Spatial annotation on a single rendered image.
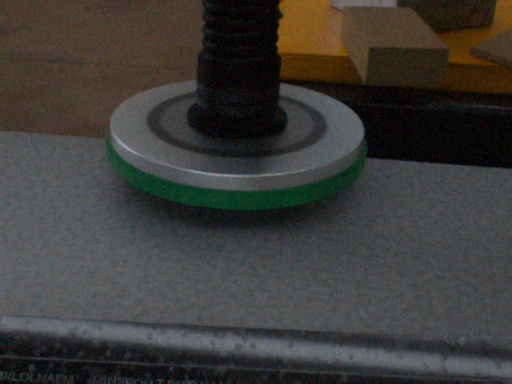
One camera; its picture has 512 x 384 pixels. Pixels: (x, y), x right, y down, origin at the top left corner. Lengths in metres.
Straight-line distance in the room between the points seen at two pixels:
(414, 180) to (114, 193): 0.26
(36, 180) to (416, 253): 0.32
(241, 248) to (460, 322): 0.17
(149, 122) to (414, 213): 0.23
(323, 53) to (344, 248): 0.57
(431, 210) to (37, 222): 0.32
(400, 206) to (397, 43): 0.39
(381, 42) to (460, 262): 0.47
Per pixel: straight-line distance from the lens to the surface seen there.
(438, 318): 0.56
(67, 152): 0.77
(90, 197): 0.68
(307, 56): 1.15
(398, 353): 0.54
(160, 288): 0.57
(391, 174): 0.75
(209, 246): 0.61
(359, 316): 0.55
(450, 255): 0.64
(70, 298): 0.56
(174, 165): 0.60
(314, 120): 0.70
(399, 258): 0.62
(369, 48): 1.02
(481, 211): 0.71
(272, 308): 0.55
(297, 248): 0.62
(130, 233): 0.63
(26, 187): 0.71
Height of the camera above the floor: 1.12
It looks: 26 degrees down
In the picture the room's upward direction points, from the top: 1 degrees clockwise
